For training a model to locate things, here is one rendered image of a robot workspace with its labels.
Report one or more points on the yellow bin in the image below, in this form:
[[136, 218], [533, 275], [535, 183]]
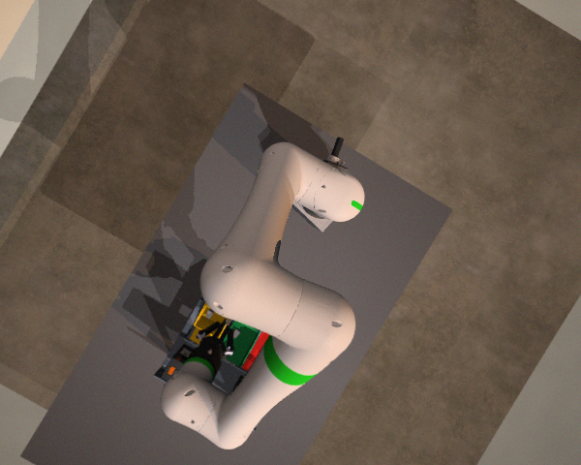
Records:
[[202, 322]]

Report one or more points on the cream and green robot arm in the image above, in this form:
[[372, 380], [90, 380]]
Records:
[[243, 281]]

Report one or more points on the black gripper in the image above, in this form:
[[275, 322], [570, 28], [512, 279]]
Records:
[[227, 331]]

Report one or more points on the green bin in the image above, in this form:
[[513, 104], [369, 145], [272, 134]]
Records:
[[243, 343]]

